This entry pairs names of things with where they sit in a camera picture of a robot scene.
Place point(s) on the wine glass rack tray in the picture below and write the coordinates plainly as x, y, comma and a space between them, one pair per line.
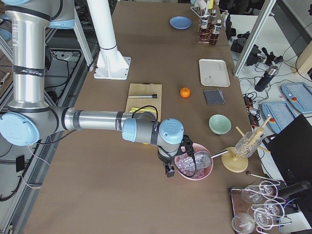
258, 209

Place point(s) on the blue teach pendant far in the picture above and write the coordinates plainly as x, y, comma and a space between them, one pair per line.
299, 95

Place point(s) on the tea bottle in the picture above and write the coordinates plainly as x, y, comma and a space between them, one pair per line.
204, 28
215, 32
213, 17

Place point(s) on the blue teach pendant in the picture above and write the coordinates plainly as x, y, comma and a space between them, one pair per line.
299, 95
281, 115

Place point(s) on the pink bowl with ice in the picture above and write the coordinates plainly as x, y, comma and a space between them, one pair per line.
186, 167

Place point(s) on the black laptop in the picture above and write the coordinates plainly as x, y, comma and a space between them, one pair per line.
291, 150

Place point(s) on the orange mandarin fruit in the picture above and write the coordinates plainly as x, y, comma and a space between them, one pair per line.
185, 92

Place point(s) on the tea bottle back right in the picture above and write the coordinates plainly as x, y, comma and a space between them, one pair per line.
215, 32

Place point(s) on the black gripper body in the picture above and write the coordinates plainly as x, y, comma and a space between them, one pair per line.
164, 157

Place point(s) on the clear glass on stand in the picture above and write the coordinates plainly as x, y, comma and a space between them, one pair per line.
248, 144

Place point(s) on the bamboo cutting board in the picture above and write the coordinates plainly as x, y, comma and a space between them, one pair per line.
136, 89

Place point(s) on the green bowl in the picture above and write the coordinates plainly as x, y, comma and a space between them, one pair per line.
219, 124

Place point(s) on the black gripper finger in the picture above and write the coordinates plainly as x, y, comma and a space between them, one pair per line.
169, 169

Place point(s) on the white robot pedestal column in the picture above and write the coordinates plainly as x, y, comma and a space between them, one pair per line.
103, 25

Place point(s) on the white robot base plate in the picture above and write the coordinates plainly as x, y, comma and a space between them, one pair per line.
114, 70

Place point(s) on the copper wire bottle rack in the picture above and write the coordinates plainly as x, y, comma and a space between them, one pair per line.
209, 31

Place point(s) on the steel muddler black tip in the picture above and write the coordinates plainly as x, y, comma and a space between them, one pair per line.
143, 96

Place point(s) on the grey folded cloth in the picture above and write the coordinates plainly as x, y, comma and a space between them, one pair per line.
214, 97

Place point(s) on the metal ice scoop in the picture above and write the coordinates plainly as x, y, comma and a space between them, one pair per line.
203, 159

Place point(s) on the black thermos bottle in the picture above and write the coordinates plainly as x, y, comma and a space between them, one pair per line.
266, 78

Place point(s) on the wooden cup stand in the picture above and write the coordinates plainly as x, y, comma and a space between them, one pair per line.
236, 163

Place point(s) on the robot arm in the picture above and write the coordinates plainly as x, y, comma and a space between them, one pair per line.
30, 118

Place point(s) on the tea bottle back left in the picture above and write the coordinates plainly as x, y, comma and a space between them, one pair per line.
213, 17

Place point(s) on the tea bottle front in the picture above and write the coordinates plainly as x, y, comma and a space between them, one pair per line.
204, 28

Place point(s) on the blue round plate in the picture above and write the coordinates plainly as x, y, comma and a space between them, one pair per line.
180, 22

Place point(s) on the blue teach pendant near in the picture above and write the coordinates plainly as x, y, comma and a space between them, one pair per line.
281, 115

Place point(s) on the yellow plastic knife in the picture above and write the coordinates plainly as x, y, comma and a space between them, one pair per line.
147, 109

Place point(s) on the cream rabbit tray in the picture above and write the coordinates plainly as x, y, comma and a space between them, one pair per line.
213, 72

